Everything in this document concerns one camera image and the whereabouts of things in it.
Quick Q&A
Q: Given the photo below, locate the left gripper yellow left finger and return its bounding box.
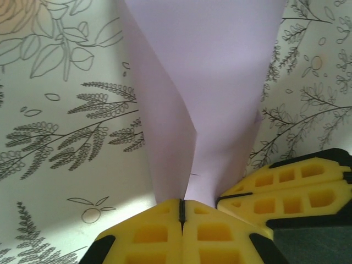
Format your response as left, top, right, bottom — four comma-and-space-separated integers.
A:
87, 198, 184, 264

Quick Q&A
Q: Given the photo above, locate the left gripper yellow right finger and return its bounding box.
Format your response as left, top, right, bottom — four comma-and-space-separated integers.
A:
181, 199, 278, 264

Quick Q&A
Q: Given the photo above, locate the purple paper sheet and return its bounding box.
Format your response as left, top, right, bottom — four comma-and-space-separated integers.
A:
123, 0, 285, 208

